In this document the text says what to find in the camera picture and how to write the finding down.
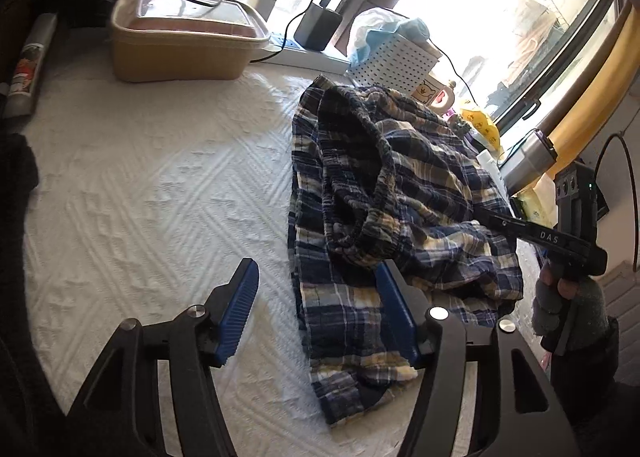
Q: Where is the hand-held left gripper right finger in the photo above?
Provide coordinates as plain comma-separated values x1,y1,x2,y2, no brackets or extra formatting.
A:
374,261,581,457

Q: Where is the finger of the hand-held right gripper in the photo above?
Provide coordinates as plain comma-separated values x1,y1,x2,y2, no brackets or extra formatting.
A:
475,207,531,242

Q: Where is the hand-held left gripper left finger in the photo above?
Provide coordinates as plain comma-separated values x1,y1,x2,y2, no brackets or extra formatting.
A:
65,258,261,457

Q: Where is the plaid flannel shirt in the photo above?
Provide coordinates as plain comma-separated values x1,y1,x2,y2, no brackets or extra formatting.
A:
287,74,525,430

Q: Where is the person's right forearm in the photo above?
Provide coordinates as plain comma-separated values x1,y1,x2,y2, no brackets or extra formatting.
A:
550,319,622,430

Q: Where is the person's right hand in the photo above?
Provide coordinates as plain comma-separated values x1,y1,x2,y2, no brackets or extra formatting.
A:
531,259,611,355

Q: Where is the yellow tissue pack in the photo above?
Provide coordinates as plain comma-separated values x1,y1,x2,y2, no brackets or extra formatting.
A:
510,177,556,229

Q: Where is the white lotion tube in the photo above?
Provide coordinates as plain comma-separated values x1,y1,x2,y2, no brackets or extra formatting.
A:
476,149,506,182

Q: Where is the grey travel tumbler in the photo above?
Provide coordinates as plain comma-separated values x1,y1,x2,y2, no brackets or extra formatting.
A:
500,129,558,190

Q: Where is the yellow printed packet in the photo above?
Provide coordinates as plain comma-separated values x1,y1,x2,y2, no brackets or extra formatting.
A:
459,109,503,152

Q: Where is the yellow curtain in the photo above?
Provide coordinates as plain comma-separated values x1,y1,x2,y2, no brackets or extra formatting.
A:
532,12,640,188

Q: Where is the white textured tablecloth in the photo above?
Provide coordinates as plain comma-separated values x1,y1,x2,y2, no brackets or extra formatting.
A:
20,27,551,457

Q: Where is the white bear mug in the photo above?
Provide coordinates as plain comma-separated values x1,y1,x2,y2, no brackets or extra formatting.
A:
410,77,457,110

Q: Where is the white perforated basket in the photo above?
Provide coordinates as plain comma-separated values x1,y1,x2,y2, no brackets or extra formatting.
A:
347,32,442,98

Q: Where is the blue face mask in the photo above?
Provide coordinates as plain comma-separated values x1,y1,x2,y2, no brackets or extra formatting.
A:
365,17,432,46

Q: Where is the clear plastic bag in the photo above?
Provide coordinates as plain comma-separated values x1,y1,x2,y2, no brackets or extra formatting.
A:
347,7,401,60

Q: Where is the white power strip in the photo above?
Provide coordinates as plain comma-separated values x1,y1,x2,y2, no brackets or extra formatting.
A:
265,32,351,75

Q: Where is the tan food container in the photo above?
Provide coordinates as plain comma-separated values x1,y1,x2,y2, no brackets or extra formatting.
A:
109,0,271,84

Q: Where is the black charger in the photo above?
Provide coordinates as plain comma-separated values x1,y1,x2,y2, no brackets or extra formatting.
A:
295,4,343,52

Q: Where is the spray can tube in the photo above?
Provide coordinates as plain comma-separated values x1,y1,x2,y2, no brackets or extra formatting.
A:
2,12,58,118

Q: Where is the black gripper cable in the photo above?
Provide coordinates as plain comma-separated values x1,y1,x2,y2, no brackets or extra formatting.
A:
594,132,629,190

